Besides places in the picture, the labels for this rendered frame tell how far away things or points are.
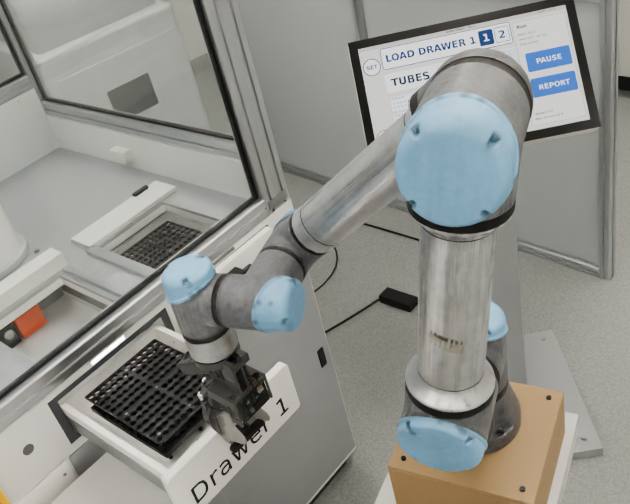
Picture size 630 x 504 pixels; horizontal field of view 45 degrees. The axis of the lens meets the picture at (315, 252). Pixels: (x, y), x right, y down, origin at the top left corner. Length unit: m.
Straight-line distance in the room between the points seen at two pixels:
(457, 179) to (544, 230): 2.20
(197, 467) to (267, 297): 0.39
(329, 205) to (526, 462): 0.50
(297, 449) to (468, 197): 1.42
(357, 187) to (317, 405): 1.17
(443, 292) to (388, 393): 1.69
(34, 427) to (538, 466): 0.87
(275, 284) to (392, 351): 1.70
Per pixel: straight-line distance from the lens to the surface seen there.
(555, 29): 1.87
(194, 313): 1.05
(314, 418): 2.09
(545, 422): 1.28
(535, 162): 2.79
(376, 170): 0.96
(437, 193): 0.75
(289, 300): 1.00
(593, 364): 2.58
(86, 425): 1.46
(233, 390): 1.16
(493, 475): 1.21
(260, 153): 1.66
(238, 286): 1.02
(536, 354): 2.56
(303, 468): 2.14
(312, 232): 1.05
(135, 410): 1.42
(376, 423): 2.46
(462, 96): 0.76
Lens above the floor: 1.83
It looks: 35 degrees down
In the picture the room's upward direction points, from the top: 15 degrees counter-clockwise
